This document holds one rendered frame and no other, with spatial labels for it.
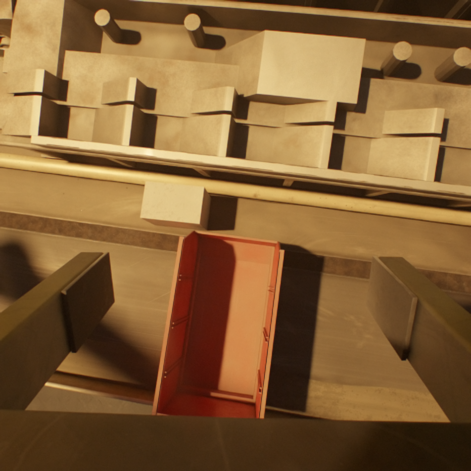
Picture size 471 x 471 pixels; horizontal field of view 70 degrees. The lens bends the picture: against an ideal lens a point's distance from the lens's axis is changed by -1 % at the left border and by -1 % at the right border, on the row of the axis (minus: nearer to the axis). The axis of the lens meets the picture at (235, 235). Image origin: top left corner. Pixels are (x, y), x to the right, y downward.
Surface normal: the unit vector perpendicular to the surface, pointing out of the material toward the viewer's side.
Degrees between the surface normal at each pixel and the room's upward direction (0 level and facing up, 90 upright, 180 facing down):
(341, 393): 1
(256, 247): 29
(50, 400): 0
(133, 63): 10
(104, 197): 0
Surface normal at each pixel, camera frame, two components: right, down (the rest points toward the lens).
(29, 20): -0.09, 0.04
